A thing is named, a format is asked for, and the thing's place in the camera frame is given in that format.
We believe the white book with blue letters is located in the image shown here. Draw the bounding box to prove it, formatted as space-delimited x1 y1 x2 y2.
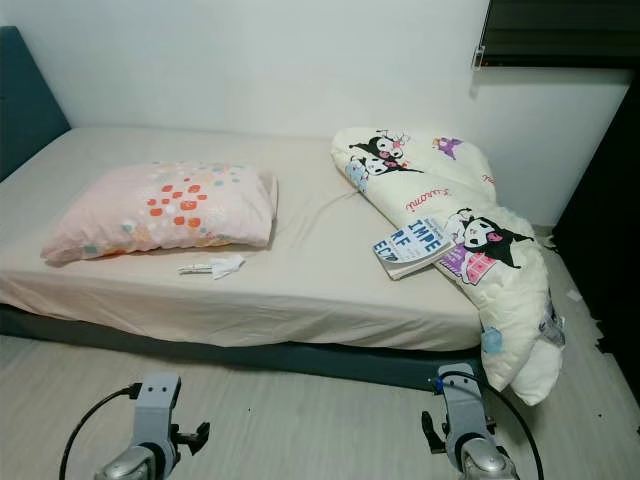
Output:
372 219 457 281

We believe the pink pillow with orange print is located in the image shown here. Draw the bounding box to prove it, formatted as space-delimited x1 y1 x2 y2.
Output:
40 162 279 265

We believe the cream cartoon print comforter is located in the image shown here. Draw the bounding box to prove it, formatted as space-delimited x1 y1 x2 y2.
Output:
330 126 567 407

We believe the small light blue round tag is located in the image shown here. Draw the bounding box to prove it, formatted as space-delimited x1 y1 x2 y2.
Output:
480 328 505 354

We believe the clear plastic packaging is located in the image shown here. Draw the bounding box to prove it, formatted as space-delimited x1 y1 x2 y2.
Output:
540 300 567 350

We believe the crumpled white tissue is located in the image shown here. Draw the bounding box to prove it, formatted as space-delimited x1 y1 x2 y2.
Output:
210 253 248 280

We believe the cream sheeted bed mattress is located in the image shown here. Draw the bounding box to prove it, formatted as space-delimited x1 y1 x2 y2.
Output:
0 125 498 353

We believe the teal upholstered headboard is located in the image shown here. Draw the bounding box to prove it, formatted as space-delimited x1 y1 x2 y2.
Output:
0 25 73 184

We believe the dark window blind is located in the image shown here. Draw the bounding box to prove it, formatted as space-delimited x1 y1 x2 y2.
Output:
472 0 640 72

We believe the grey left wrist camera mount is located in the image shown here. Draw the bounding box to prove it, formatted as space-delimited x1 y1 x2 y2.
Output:
137 372 184 451

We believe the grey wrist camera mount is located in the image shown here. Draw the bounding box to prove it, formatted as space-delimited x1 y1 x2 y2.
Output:
137 372 184 451
437 362 492 447

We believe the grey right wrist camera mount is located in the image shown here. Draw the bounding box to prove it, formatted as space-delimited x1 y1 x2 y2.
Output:
437 362 492 447

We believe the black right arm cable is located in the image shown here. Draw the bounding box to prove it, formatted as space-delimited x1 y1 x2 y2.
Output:
445 368 547 480

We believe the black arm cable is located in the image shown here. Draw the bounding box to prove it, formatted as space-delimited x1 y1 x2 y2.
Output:
57 384 147 480
445 368 547 480

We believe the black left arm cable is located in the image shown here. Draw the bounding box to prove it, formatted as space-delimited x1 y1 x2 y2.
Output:
57 384 147 480

